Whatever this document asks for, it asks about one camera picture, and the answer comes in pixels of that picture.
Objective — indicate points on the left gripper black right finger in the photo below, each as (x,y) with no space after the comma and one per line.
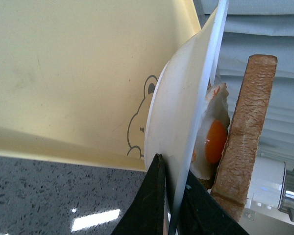
(200,214)

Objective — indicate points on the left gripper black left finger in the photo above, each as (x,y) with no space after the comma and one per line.
(145,216)

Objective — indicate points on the bread slice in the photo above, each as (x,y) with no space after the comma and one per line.
(234,172)
(207,182)

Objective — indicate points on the white round plate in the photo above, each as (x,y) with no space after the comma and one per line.
(177,105)

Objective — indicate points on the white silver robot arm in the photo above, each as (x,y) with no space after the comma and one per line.
(271,184)

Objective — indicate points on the fried egg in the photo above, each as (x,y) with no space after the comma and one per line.
(212,133)

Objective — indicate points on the yellow bear serving tray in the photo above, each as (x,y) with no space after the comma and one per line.
(77,76)

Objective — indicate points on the grey pleated curtain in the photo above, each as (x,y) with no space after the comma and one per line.
(263,27)

